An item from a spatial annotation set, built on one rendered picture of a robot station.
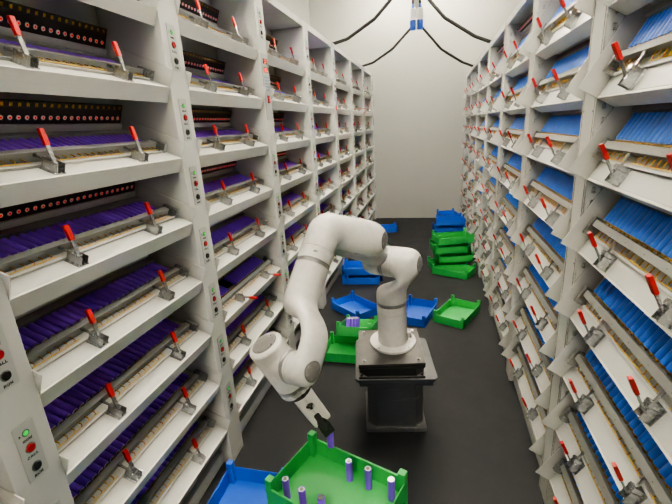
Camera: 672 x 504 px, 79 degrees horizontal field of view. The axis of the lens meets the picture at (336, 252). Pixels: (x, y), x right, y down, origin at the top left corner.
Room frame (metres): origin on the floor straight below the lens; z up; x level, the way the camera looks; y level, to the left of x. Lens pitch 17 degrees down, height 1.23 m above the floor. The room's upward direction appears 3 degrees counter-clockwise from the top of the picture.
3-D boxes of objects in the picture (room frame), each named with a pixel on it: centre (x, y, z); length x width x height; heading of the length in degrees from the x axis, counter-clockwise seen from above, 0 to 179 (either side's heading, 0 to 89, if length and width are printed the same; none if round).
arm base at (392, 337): (1.51, -0.21, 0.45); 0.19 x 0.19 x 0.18
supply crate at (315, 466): (0.80, 0.03, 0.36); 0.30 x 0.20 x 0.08; 56
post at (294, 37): (2.70, 0.20, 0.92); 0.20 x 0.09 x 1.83; 76
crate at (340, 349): (2.02, -0.06, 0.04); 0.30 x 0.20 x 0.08; 76
